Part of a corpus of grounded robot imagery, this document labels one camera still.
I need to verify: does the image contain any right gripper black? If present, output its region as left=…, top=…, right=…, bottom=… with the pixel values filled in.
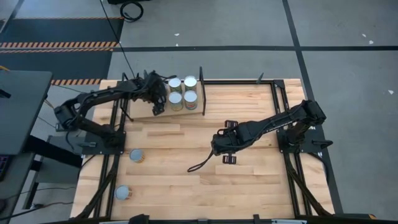
left=210, top=119, right=256, bottom=165

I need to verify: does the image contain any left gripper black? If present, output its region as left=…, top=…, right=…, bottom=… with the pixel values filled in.
left=136, top=70, right=169, bottom=116

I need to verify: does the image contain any carrots label tin can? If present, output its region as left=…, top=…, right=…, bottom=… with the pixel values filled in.
left=168, top=91, right=184, bottom=112

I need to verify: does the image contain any peas label tin can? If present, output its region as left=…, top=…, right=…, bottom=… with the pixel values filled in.
left=167, top=77, right=183, bottom=93

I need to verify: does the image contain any tomatoes label tin can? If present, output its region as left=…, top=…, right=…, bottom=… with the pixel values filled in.
left=183, top=90, right=198, bottom=111
left=183, top=75, right=198, bottom=93

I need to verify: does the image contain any short orange patterned tin can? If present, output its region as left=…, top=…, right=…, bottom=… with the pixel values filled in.
left=129, top=148, right=146, bottom=164

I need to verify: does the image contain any short green tin can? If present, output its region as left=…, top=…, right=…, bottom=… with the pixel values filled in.
left=114, top=185, right=133, bottom=202

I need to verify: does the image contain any dark grey desk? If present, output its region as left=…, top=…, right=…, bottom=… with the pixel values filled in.
left=0, top=70, right=53, bottom=156

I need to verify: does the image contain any wooden shelf black wire frame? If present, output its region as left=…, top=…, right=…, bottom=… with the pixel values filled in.
left=119, top=66, right=208, bottom=123

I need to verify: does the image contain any black cable loop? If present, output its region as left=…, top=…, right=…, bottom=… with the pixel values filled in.
left=186, top=150, right=216, bottom=174

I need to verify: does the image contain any black aluminium table frame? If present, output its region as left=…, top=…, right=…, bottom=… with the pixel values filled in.
left=74, top=77, right=335, bottom=224

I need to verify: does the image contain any long thin black cable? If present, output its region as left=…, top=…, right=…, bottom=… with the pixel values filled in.
left=98, top=0, right=137, bottom=79

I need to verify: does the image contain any coiled black floor cable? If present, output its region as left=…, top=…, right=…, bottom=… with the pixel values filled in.
left=119, top=1, right=144, bottom=23

